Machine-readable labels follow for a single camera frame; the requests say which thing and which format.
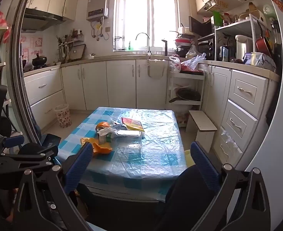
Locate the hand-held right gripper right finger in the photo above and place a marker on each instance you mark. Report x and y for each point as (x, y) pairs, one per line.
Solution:
(204, 163)

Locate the red white plastic bag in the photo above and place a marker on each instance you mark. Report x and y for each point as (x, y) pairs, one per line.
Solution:
(175, 65)

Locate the white lidded pot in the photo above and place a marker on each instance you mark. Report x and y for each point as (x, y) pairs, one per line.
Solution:
(183, 30)

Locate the pale green round appliance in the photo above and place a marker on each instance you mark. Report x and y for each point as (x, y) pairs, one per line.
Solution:
(268, 9)

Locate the white base cabinets row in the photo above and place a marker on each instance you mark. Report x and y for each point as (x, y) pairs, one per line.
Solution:
(121, 84)

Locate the yellow plastic basin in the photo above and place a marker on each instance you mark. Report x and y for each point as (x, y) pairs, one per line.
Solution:
(189, 157)

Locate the small white teapot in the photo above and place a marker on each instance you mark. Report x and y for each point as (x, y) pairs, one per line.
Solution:
(91, 56)

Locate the white two-drawer cabinet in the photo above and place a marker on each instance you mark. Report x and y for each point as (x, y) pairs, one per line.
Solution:
(44, 86)

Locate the black microwave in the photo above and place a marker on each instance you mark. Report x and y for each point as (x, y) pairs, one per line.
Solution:
(199, 26)

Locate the beige kitchen countertop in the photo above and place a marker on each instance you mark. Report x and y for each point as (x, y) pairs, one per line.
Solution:
(122, 57)

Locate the white double-door base cabinet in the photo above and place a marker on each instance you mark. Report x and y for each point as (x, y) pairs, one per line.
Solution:
(218, 91)

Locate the kitchen window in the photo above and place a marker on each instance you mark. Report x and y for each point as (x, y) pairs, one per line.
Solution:
(136, 16)

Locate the chrome kitchen faucet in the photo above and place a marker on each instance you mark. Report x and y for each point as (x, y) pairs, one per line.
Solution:
(149, 47)

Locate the dark cutting board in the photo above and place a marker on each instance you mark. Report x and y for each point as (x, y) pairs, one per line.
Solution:
(77, 52)

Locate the grey sliding door frame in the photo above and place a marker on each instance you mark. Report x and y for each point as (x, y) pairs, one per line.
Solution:
(16, 81)

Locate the spice wall rack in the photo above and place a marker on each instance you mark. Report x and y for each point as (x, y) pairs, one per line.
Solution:
(77, 36)

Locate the clear bottle green label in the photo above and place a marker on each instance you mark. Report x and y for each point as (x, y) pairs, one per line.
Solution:
(109, 137)

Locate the black toaster oven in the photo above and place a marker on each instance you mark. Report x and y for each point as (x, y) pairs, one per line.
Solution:
(206, 47)

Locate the red yellow cardboard box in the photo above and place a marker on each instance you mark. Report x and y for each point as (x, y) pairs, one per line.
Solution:
(134, 124)

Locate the floral wastebasket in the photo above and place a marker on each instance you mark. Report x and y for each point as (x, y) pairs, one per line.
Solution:
(64, 116)

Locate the black water tap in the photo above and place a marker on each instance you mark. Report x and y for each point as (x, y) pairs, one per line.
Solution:
(165, 48)

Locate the range hood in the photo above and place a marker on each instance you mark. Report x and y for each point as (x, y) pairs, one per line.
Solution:
(40, 16)

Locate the black pot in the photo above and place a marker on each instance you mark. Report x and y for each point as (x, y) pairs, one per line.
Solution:
(39, 61)

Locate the stack of red bowls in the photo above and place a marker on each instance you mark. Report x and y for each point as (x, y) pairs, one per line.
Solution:
(182, 41)

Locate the crumpled clear plastic film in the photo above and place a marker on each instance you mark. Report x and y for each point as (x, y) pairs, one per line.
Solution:
(225, 134)

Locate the white hanging bin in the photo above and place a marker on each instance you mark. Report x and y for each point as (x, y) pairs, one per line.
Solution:
(157, 69)

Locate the white water boiler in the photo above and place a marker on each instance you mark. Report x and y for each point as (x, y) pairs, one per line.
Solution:
(244, 45)

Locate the grey water heater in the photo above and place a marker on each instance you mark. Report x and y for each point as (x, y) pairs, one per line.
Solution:
(97, 6)

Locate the wall socket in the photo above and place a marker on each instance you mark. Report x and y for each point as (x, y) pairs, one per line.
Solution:
(107, 29)

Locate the clear plastic bag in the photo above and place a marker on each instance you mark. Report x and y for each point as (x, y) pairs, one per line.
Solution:
(192, 62)

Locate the black wok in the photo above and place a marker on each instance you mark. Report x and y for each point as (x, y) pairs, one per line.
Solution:
(187, 95)

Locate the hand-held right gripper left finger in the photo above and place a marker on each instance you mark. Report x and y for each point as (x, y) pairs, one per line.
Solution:
(80, 163)

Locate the white low stool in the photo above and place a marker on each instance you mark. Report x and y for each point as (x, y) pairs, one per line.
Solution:
(201, 122)

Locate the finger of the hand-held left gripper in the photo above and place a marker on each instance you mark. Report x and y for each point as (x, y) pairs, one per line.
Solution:
(12, 141)
(30, 155)

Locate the blue checked tablecloth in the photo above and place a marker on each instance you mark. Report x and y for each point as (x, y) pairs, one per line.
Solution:
(151, 149)

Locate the blender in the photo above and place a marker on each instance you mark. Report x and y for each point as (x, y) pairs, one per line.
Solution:
(275, 28)

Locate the white counter shelf rack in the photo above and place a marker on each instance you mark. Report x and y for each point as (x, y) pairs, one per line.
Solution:
(235, 25)

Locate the orange peel piece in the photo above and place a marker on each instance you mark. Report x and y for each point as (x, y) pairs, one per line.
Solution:
(103, 125)
(100, 148)

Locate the white refrigerator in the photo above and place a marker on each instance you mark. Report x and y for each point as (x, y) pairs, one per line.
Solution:
(276, 137)

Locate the white storage trolley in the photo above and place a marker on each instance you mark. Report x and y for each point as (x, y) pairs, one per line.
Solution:
(187, 75)

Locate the plastic bag of food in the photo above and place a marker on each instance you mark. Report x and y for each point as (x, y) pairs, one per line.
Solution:
(192, 52)

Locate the green cutting board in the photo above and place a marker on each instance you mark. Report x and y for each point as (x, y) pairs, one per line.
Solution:
(217, 18)

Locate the pink wall stickers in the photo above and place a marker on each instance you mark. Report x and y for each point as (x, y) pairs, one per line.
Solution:
(38, 42)

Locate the red frying pan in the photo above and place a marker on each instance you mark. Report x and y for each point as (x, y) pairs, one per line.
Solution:
(263, 45)

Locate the white three-drawer cabinet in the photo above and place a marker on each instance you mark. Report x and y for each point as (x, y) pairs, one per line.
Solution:
(246, 91)

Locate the utensil wall rack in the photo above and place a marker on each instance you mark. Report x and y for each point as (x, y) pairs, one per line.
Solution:
(64, 45)

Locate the red tray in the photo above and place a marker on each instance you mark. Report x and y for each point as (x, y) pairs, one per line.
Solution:
(192, 72)

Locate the black electric kettle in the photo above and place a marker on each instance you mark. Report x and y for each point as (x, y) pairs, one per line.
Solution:
(224, 53)

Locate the cream storage box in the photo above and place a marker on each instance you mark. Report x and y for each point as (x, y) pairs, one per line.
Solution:
(252, 10)

